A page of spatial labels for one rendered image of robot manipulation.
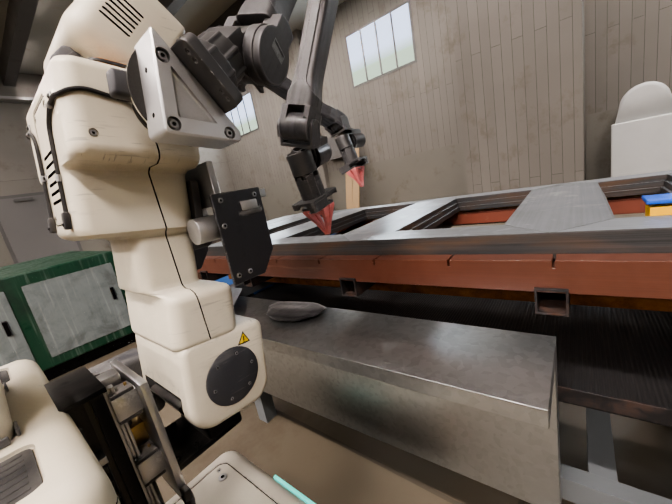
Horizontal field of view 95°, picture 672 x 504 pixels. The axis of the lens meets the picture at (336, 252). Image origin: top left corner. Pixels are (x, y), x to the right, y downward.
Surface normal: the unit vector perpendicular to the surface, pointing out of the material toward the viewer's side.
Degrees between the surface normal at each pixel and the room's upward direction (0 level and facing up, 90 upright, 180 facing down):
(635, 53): 90
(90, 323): 90
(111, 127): 90
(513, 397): 0
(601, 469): 0
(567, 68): 90
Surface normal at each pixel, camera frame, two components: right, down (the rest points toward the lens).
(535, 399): -0.19, -0.96
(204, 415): 0.76, 0.00
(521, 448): -0.59, 0.29
